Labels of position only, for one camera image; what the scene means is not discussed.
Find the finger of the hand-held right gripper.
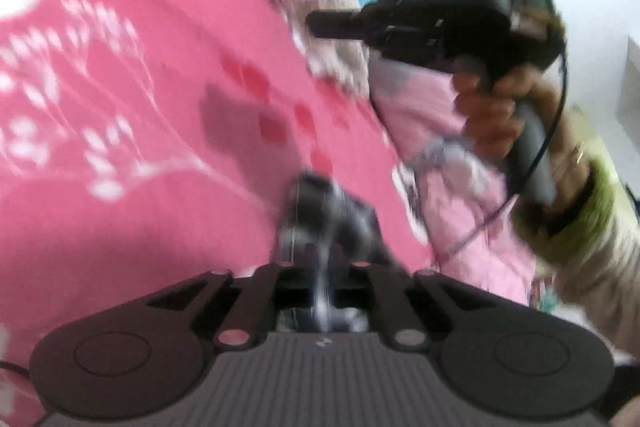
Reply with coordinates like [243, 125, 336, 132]
[306, 7, 373, 40]

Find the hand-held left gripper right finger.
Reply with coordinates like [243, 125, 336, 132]
[332, 263, 506, 352]

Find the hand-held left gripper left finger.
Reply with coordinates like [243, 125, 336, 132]
[147, 263, 316, 352]

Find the black white plaid shirt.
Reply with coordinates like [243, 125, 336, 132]
[275, 172, 401, 333]

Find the person's right forearm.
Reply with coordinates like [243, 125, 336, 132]
[510, 107, 640, 353]

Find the person's right hand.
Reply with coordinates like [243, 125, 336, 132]
[452, 64, 562, 162]

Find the light pink quilt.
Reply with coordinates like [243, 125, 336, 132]
[370, 52, 556, 308]

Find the pink floral bed blanket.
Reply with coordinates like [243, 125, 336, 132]
[0, 0, 436, 427]

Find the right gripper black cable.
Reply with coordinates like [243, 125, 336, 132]
[440, 49, 572, 258]

